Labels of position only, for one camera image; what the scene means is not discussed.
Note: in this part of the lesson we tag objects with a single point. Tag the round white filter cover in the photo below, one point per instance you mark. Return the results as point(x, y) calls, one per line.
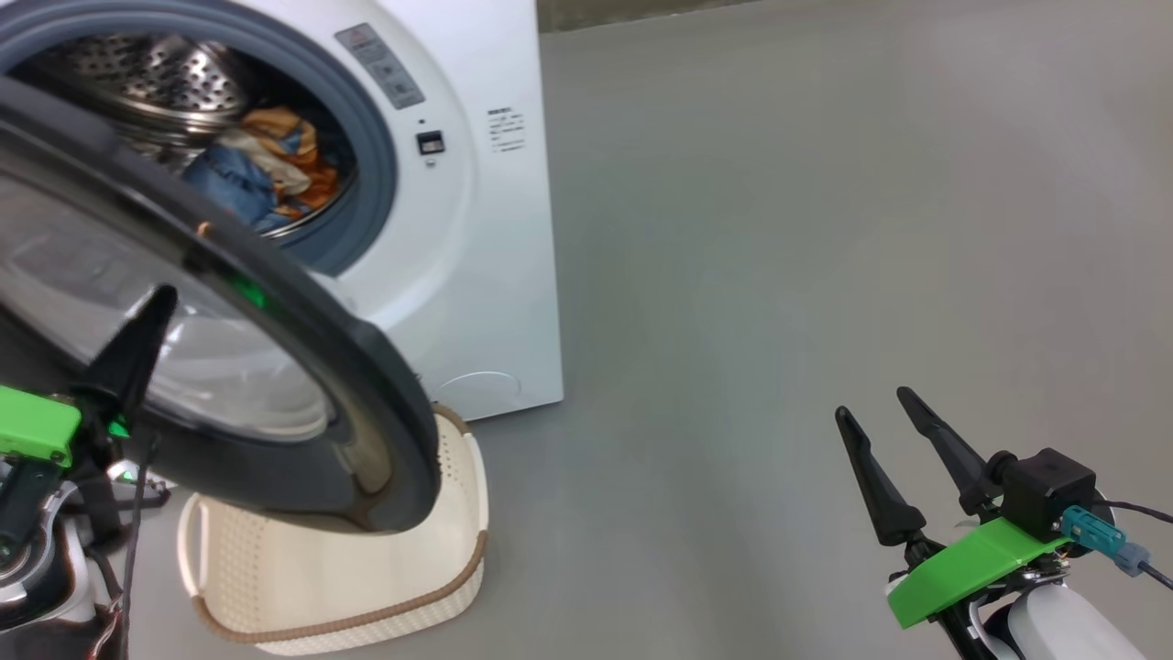
point(481, 390)

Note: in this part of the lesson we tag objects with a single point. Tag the blue cartoon print garment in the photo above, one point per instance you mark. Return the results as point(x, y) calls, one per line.
point(284, 151)
point(229, 188)

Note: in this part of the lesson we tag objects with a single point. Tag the black round glass washer door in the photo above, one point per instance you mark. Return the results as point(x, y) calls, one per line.
point(367, 412)

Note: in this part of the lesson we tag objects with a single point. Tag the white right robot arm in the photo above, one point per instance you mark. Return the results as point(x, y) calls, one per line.
point(1063, 628)

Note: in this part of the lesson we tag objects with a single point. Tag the stainless steel washing machine drum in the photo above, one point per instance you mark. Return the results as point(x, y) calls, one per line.
point(156, 73)

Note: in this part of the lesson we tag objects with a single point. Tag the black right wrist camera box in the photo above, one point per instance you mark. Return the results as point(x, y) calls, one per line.
point(1045, 486)

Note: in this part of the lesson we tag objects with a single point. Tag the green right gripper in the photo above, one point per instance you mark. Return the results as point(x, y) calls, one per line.
point(971, 564)

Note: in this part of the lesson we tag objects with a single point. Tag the white perforated laundry basket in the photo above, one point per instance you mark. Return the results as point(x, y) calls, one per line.
point(367, 587)

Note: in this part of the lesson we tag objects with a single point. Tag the grey warning sticker strip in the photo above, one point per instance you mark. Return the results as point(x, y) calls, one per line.
point(380, 66)

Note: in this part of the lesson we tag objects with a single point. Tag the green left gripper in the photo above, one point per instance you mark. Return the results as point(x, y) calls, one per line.
point(32, 426)

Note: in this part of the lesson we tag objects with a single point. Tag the small black text label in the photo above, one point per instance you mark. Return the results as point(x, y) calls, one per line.
point(506, 129)

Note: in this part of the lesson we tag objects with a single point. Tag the white front-load washing machine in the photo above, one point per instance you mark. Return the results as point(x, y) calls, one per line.
point(513, 275)

